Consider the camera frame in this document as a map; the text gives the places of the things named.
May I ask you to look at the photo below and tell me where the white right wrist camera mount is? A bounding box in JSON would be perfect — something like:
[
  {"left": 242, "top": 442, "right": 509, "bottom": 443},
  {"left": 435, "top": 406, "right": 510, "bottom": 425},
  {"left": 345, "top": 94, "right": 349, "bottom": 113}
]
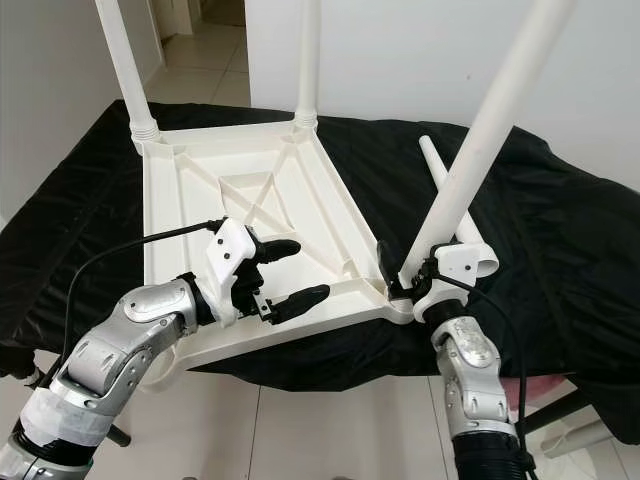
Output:
[{"left": 410, "top": 242, "right": 481, "bottom": 323}]

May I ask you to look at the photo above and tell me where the white plastic pipe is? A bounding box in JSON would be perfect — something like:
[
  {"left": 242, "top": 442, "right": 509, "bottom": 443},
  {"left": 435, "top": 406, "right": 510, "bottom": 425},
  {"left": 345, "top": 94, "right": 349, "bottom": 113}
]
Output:
[{"left": 540, "top": 420, "right": 626, "bottom": 456}]

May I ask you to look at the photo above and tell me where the white door frame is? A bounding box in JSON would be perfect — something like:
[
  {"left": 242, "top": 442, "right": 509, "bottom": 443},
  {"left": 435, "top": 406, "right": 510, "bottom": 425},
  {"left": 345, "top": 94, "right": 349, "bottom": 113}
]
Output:
[{"left": 160, "top": 0, "right": 211, "bottom": 36}]

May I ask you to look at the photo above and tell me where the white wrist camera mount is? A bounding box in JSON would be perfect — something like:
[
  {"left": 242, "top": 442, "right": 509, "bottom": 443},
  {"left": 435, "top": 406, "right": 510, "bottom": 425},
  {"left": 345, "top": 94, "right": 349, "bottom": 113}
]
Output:
[
  {"left": 205, "top": 218, "right": 261, "bottom": 326},
  {"left": 410, "top": 242, "right": 481, "bottom": 323}
]

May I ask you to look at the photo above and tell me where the white plastic table leg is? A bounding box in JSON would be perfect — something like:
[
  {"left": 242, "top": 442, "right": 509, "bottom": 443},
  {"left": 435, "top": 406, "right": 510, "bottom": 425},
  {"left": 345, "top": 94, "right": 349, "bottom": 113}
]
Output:
[
  {"left": 95, "top": 0, "right": 161, "bottom": 153},
  {"left": 420, "top": 135, "right": 501, "bottom": 276},
  {"left": 400, "top": 0, "right": 576, "bottom": 286},
  {"left": 293, "top": 0, "right": 323, "bottom": 129}
]

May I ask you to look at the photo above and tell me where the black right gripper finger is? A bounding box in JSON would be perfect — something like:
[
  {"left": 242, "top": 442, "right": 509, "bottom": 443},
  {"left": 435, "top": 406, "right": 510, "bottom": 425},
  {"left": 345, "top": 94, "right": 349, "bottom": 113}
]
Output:
[{"left": 377, "top": 240, "right": 403, "bottom": 291}]

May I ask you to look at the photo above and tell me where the white plastic table top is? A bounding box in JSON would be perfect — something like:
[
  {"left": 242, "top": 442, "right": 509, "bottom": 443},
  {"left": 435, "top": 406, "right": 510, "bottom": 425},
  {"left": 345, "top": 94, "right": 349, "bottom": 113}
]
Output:
[{"left": 130, "top": 108, "right": 416, "bottom": 391}]

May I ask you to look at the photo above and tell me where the black table cloth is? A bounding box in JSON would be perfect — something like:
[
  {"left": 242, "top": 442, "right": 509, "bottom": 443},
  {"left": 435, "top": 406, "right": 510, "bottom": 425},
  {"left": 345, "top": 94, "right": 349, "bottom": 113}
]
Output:
[{"left": 0, "top": 98, "right": 640, "bottom": 446}]

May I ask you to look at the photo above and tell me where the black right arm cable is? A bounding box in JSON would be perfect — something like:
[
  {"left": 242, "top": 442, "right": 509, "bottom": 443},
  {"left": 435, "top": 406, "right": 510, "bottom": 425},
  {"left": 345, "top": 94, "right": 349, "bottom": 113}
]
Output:
[{"left": 435, "top": 270, "right": 536, "bottom": 451}]

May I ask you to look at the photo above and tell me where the pink cushion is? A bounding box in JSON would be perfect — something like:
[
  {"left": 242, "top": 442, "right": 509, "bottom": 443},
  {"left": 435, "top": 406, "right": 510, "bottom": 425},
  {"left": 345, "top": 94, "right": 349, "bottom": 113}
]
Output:
[{"left": 510, "top": 375, "right": 576, "bottom": 411}]

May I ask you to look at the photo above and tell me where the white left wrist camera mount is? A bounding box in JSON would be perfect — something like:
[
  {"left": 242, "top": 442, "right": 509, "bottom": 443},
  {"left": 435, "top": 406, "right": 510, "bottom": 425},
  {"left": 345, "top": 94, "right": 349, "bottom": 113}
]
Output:
[{"left": 205, "top": 218, "right": 261, "bottom": 326}]

